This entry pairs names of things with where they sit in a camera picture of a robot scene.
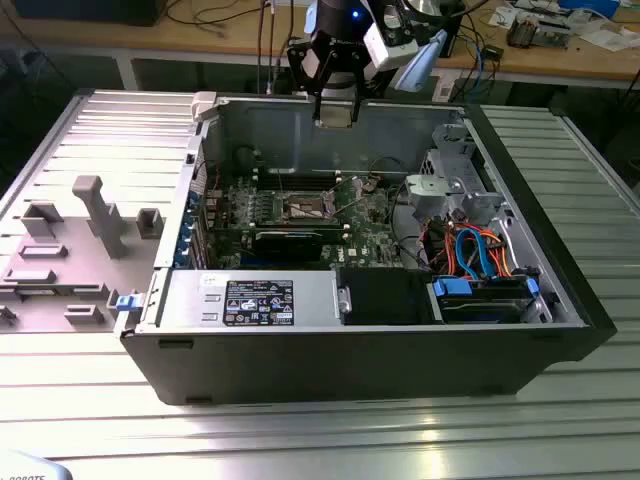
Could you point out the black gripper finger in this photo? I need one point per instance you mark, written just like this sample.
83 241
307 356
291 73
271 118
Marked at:
302 67
356 75

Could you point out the silver CPU plate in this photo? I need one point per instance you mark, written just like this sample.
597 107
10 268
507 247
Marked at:
336 119

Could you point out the thin metal locking lever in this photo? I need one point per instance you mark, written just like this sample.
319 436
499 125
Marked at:
281 182
350 206

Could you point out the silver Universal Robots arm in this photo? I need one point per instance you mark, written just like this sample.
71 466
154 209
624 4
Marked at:
420 62

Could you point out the black RAM slot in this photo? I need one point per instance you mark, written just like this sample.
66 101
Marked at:
280 231
300 185
300 175

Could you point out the CPU socket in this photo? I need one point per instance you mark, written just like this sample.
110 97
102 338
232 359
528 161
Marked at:
302 210

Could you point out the black tower box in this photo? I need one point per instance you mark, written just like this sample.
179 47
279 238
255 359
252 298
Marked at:
456 35

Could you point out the round coin battery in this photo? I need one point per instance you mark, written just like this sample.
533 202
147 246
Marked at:
369 186

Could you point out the silver metal drive cage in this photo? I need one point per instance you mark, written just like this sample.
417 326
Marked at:
430 192

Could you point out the small black box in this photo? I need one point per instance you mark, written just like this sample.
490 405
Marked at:
493 52

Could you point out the wooden workbench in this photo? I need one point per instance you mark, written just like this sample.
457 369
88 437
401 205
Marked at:
150 40

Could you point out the green motherboard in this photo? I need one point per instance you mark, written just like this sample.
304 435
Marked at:
370 235

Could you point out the metal heat sink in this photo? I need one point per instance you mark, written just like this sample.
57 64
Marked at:
522 32

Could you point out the black graphics card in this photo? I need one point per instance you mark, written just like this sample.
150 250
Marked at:
285 246

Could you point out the grey electronic device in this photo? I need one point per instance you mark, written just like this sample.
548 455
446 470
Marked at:
555 35

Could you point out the black monitor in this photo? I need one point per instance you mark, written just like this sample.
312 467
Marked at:
90 12

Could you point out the black plastic shroud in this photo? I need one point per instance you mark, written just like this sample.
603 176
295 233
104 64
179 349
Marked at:
385 297

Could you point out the white papers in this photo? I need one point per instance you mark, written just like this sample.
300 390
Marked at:
607 40

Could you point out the grey parts rack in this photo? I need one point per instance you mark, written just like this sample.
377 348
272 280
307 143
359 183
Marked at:
107 235

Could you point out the silver power supply unit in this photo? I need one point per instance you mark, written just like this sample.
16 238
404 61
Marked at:
190 300

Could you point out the hard disk in blue carrier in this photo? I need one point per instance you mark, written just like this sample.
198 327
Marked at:
475 312

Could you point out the black open PC case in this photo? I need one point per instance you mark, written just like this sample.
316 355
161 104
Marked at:
325 365

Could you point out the blue plastic clip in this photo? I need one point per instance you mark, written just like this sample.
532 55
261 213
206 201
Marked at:
127 303

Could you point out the pale blue teach pendant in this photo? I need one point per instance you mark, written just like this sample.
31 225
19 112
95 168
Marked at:
25 467

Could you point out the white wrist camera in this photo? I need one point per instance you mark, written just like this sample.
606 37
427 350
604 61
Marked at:
387 52

